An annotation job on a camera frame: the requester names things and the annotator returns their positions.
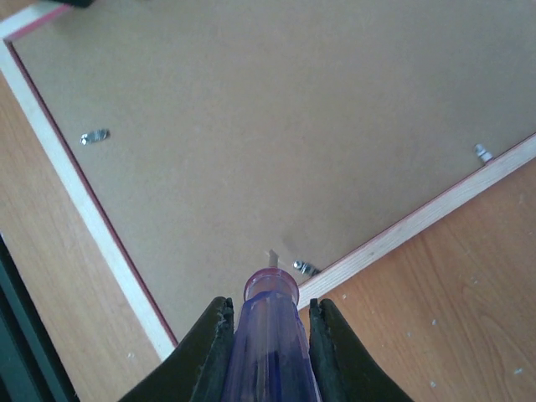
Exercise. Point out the metal frame retaining clip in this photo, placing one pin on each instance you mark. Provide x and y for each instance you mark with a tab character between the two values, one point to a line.
95	136
482	153
306	268

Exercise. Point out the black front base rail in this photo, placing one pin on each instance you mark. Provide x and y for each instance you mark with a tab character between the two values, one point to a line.
30	366

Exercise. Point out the purple red screwdriver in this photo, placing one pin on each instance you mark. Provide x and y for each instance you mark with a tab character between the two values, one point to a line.
270	357

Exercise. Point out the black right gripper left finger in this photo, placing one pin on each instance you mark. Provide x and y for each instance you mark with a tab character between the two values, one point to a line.
196	369

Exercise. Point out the pink picture frame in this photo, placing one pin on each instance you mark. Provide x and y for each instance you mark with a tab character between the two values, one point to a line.
327	131

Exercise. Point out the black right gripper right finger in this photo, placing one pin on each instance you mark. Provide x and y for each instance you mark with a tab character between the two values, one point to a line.
343	367

